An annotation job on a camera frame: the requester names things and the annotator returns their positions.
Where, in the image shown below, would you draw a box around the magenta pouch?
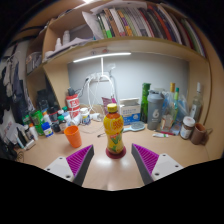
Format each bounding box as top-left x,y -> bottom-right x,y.
101,96 -> 118,116

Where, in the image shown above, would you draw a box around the hanging clothes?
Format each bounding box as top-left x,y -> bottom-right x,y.
0,46 -> 26,118

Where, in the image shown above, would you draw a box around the orange plastic cup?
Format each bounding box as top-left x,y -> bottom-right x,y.
63,125 -> 83,149

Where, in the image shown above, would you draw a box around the light blue hairbrush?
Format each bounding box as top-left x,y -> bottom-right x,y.
122,121 -> 147,133

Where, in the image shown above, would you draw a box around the brown mug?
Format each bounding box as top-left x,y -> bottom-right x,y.
190,122 -> 210,146

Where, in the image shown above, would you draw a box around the bottle with gold cap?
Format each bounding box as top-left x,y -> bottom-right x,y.
168,82 -> 177,114

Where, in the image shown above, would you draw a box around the yellow drink bottle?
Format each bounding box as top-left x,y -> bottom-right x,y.
102,103 -> 125,155

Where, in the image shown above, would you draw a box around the green packet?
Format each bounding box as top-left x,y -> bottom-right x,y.
30,109 -> 45,136

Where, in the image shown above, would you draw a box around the white LED desk lamp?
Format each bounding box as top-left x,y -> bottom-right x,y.
72,51 -> 132,79

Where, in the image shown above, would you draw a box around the wooden shelf unit with books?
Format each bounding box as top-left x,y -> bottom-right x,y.
24,0 -> 213,124

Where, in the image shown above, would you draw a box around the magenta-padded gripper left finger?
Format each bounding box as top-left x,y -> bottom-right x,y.
43,144 -> 95,187

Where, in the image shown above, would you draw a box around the dark jar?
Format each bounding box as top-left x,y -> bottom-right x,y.
57,115 -> 68,133

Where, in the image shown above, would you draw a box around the clear bottle with green cap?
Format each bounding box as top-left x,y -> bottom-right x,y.
173,87 -> 181,111

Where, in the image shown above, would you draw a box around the white and blue box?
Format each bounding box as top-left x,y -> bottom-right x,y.
119,97 -> 142,126

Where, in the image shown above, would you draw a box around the small white bottle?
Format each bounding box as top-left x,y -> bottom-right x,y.
79,107 -> 92,126

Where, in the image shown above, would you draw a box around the grey shaker bottle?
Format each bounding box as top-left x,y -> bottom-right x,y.
146,89 -> 165,131

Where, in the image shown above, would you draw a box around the white cable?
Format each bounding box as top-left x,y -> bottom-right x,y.
81,78 -> 116,108

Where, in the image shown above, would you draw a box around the white power strip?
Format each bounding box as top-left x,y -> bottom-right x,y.
87,73 -> 112,82

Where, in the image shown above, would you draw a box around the black box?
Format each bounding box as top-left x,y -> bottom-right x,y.
36,89 -> 51,111

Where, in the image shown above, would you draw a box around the clear glass bottle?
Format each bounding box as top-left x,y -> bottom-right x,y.
189,82 -> 204,123

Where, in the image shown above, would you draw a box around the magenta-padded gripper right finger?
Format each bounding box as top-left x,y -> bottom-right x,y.
130,143 -> 184,186

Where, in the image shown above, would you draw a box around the white tube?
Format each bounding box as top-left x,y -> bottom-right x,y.
152,132 -> 170,139

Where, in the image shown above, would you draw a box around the blue plastic bag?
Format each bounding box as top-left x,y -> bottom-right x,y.
161,93 -> 190,133

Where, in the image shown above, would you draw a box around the brown jar with white lid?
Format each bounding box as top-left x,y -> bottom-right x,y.
179,116 -> 196,140

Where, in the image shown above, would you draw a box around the white bottle with blue cap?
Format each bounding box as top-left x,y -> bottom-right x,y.
41,121 -> 54,138

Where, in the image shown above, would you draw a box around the red and white canister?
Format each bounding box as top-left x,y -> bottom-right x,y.
65,93 -> 81,119

